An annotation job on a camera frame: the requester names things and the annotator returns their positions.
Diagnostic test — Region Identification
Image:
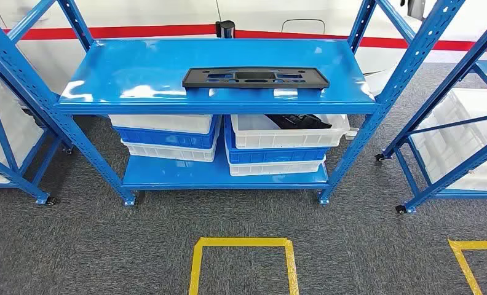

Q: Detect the black stanchion post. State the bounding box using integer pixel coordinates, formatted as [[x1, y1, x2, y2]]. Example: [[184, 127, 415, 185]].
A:
[[215, 20, 236, 39]]

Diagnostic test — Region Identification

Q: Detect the blue plastic crate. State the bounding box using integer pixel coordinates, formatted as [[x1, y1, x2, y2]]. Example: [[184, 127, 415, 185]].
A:
[[224, 116, 331, 165], [112, 116, 222, 150]]

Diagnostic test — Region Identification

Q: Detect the black ribbed plastic part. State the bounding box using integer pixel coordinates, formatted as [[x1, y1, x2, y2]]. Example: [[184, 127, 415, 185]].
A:
[[266, 114, 333, 130]]

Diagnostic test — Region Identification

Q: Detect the black plastic plate part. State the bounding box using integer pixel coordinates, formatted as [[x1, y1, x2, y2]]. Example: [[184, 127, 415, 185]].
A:
[[182, 67, 330, 90]]

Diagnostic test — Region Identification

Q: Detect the yellow floor tape square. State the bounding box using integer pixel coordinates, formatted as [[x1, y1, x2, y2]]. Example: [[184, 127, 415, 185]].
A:
[[448, 240, 487, 295], [188, 237, 300, 295]]

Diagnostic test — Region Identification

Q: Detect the red barrier belt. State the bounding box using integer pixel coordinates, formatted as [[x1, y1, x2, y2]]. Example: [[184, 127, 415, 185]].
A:
[[3, 24, 487, 53]]

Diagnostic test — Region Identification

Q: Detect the blue metal shelf rack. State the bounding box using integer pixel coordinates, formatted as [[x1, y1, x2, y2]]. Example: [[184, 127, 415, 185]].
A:
[[0, 0, 466, 207], [376, 12, 487, 214], [0, 53, 75, 207]]

